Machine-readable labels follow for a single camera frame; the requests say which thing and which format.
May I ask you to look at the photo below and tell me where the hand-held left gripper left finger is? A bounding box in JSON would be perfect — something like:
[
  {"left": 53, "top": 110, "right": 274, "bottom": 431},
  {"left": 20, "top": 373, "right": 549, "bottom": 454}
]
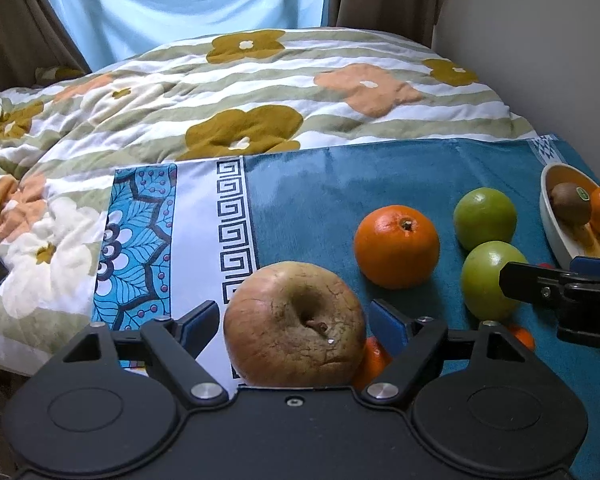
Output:
[{"left": 61, "top": 300, "right": 231, "bottom": 409}]

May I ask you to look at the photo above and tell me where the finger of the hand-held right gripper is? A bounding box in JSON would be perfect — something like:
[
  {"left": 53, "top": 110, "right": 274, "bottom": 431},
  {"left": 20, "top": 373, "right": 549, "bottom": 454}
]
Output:
[
  {"left": 570, "top": 255, "right": 600, "bottom": 281},
  {"left": 498, "top": 261, "right": 581, "bottom": 307}
]

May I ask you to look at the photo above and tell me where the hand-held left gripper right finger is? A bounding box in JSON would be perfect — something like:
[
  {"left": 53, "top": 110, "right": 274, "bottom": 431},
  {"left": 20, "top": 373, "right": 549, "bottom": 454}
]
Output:
[{"left": 359, "top": 298, "right": 537, "bottom": 409}]

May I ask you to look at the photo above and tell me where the green apple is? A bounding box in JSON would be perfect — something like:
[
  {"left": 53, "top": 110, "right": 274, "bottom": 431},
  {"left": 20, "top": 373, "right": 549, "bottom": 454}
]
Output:
[
  {"left": 461, "top": 240, "right": 531, "bottom": 322},
  {"left": 453, "top": 187, "right": 518, "bottom": 252}
]

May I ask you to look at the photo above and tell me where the white fruit bowl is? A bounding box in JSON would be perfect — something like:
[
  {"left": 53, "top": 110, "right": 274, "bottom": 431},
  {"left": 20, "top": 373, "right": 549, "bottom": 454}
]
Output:
[{"left": 539, "top": 162, "right": 600, "bottom": 270}]

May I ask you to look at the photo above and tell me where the large orange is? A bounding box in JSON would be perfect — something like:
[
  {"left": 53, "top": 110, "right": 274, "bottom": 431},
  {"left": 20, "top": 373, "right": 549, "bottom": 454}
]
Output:
[{"left": 354, "top": 204, "right": 441, "bottom": 290}]

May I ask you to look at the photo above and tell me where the wrinkled brown apple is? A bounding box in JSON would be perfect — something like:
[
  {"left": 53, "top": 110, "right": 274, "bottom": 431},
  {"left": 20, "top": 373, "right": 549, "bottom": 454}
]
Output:
[{"left": 223, "top": 260, "right": 367, "bottom": 388}]

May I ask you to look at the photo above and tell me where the brown kiwi with green sticker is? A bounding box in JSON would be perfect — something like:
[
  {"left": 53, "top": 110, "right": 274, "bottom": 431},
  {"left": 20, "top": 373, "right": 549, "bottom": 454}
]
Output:
[{"left": 551, "top": 182, "right": 594, "bottom": 225}]

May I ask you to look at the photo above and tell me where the blue patterned towel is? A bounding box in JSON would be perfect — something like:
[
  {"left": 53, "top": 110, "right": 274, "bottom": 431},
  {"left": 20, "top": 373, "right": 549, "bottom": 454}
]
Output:
[{"left": 90, "top": 133, "right": 600, "bottom": 392}]

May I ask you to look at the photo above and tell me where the floral striped quilt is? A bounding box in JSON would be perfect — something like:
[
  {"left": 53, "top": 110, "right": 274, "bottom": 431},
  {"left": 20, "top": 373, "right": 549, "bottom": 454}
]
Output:
[{"left": 0, "top": 27, "right": 539, "bottom": 377}]

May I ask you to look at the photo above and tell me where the light blue sheer curtain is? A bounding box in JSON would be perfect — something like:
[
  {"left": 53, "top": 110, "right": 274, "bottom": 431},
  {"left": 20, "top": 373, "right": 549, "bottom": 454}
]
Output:
[{"left": 42, "top": 0, "right": 332, "bottom": 74}]

